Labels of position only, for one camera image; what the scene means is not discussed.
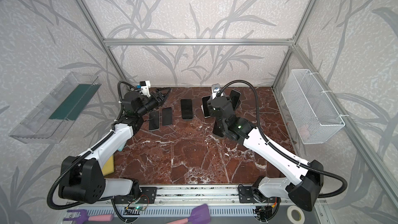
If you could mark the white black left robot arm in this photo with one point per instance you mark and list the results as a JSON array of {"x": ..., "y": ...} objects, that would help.
[{"x": 81, "y": 179}]

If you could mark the black phone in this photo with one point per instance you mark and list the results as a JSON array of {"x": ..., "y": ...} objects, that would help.
[
  {"x": 186, "y": 109},
  {"x": 154, "y": 121},
  {"x": 218, "y": 130},
  {"x": 167, "y": 116},
  {"x": 205, "y": 106},
  {"x": 235, "y": 99}
]

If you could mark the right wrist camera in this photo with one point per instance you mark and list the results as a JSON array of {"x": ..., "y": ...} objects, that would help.
[{"x": 215, "y": 88}]

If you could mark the black phone on white stand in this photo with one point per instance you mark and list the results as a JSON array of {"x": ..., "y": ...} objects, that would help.
[{"x": 205, "y": 106}]

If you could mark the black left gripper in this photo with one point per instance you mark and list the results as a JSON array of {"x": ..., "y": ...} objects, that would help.
[{"x": 155, "y": 99}]

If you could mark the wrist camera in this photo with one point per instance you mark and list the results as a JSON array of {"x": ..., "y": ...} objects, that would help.
[
  {"x": 144, "y": 87},
  {"x": 215, "y": 88}
]

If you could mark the white tape roll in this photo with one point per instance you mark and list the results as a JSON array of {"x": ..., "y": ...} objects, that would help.
[{"x": 295, "y": 215}]

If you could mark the yellow sponge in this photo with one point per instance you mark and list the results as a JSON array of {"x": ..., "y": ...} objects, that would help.
[{"x": 109, "y": 166}]

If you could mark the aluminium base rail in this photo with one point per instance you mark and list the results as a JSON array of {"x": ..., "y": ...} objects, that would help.
[{"x": 177, "y": 201}]

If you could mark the white wire mesh basket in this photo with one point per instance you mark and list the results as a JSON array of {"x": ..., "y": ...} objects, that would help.
[{"x": 314, "y": 115}]

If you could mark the clear plastic wall bin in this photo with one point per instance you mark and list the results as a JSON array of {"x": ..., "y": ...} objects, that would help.
[{"x": 49, "y": 122}]

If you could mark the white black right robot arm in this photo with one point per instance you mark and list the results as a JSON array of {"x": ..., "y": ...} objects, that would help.
[{"x": 301, "y": 183}]

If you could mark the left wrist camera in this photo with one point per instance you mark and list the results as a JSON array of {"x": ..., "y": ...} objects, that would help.
[{"x": 144, "y": 87}]

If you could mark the purple pink garden fork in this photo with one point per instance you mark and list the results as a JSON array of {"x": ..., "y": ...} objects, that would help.
[{"x": 84, "y": 217}]

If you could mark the purple pink spatula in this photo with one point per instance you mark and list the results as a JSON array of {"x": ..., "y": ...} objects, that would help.
[{"x": 199, "y": 215}]

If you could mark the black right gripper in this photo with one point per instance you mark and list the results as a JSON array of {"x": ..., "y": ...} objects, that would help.
[{"x": 234, "y": 96}]

